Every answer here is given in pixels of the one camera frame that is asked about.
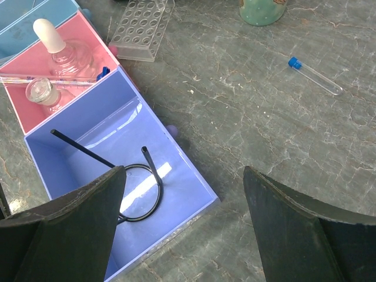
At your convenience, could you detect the blue base graduated cylinder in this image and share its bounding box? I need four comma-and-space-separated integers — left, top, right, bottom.
1, 66, 110, 88

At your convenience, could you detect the beige green floral mug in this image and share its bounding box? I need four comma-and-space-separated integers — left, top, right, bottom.
239, 0, 287, 26

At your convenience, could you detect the glass alcohol lamp white cap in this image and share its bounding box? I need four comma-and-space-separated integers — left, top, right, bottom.
33, 18, 98, 78

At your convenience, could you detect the light blue bin right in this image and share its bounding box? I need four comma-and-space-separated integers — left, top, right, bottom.
1, 0, 79, 63

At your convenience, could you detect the pink bin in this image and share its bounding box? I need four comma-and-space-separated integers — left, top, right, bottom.
1, 11, 120, 135

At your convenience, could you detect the blue capped test tube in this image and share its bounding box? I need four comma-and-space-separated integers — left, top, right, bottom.
288, 57, 343, 96

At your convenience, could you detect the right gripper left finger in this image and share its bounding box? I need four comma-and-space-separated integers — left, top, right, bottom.
1, 166, 126, 281

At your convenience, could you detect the large purple bin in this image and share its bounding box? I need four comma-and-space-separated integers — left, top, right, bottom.
25, 69, 219, 281

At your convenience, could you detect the small glass beaker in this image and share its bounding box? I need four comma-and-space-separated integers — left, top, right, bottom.
25, 78, 75, 116

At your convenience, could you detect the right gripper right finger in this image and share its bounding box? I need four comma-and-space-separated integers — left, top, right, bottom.
243, 166, 375, 281

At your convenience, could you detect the black wire ring stand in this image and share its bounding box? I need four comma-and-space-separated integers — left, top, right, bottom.
51, 129, 164, 225

